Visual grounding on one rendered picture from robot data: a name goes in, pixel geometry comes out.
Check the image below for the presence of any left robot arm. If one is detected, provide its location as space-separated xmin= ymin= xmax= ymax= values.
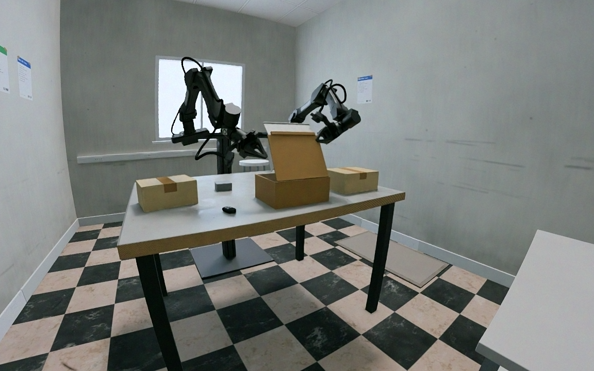
xmin=288 ymin=83 xmax=361 ymax=133

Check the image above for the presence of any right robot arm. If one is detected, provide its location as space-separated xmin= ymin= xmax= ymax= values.
xmin=172 ymin=66 xmax=241 ymax=140

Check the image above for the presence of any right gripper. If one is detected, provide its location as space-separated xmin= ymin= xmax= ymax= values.
xmin=224 ymin=128 xmax=268 ymax=161

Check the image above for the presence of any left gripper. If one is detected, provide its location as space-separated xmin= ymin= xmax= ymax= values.
xmin=316 ymin=112 xmax=343 ymax=144

